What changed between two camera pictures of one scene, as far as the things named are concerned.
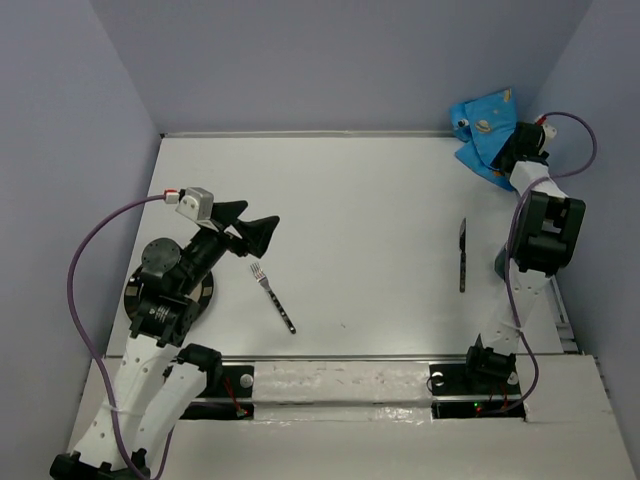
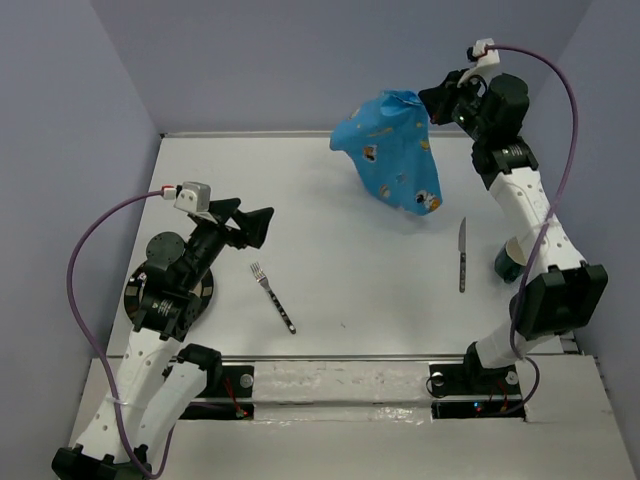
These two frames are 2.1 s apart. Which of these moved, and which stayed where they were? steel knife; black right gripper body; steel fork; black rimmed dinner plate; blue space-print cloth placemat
Moved: blue space-print cloth placemat; black right gripper body
Stayed: black rimmed dinner plate; steel knife; steel fork
